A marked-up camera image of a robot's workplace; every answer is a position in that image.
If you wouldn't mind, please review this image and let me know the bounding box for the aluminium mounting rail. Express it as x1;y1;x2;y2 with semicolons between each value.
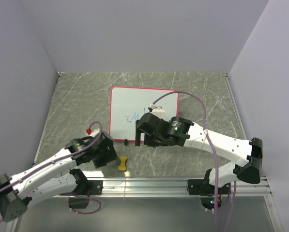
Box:
6;177;274;232

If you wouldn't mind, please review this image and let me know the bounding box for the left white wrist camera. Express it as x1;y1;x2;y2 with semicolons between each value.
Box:
86;128;102;138

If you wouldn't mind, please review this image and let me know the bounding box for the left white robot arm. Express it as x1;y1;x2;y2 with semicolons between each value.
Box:
0;131;117;222

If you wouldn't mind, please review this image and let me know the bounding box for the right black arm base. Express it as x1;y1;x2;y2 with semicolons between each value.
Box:
187;179;231;211

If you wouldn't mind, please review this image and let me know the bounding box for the yellow bone shaped eraser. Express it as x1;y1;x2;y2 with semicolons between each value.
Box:
118;156;127;172

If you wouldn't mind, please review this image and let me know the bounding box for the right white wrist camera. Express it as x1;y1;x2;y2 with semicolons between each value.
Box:
148;103;165;118

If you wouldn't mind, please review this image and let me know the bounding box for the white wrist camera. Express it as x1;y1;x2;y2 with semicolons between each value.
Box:
86;128;102;138
148;103;165;118

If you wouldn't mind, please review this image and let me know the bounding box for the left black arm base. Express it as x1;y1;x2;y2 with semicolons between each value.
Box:
68;180;103;210

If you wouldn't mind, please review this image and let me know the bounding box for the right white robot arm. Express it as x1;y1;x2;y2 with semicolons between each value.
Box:
136;113;263;196

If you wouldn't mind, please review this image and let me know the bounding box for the pink framed whiteboard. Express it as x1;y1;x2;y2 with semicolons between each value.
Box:
109;86;173;142

